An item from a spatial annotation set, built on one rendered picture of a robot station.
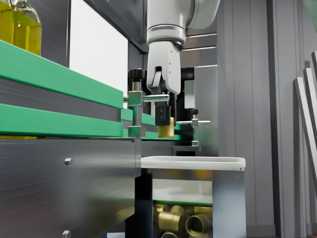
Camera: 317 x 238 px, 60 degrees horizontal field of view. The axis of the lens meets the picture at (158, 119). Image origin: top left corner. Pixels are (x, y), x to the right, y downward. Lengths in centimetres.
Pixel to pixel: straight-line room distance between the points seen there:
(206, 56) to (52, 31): 81
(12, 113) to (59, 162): 7
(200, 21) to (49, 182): 48
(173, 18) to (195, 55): 80
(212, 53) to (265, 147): 218
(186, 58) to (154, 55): 83
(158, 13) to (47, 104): 36
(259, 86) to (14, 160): 329
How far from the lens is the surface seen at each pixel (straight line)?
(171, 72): 57
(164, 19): 60
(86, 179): 34
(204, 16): 65
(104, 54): 101
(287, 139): 343
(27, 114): 29
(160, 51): 57
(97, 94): 40
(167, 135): 57
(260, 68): 350
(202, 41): 140
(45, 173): 28
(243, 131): 330
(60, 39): 80
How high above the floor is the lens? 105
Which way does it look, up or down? 5 degrees up
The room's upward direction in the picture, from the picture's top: straight up
